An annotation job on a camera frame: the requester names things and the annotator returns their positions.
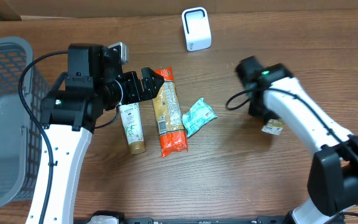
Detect white Pantene tube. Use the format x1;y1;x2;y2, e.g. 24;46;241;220
119;103;146;154

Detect spaghetti pack orange ends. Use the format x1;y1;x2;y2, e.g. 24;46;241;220
153;67;188;157

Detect teal snack packet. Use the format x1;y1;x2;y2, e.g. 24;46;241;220
181;98;218;138

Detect green yellow snack pouch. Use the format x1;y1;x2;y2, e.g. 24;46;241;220
262;119;284;136

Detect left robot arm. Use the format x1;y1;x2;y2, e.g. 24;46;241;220
20;42;165;223

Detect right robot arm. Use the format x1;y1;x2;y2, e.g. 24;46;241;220
235;56;358;223

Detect white barcode scanner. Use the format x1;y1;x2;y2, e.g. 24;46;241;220
181;7;212;52

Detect grey plastic basket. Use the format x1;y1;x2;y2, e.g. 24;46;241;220
0;37;43;207

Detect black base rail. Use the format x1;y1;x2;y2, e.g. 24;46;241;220
73;210;294;224

